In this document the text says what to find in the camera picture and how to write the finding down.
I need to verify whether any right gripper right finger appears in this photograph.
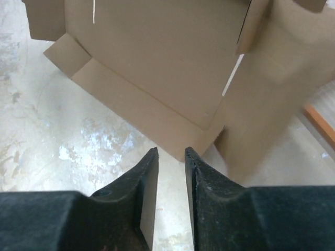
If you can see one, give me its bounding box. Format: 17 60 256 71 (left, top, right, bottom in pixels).
185 147 334 250

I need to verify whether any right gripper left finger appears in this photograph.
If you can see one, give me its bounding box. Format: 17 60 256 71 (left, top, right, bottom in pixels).
1 148 159 250

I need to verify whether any brown cardboard box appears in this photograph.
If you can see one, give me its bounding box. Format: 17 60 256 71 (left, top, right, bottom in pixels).
25 1 334 182

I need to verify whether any wooden three-tier rack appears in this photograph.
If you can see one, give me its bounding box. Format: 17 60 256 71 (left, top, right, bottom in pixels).
304 104 335 150

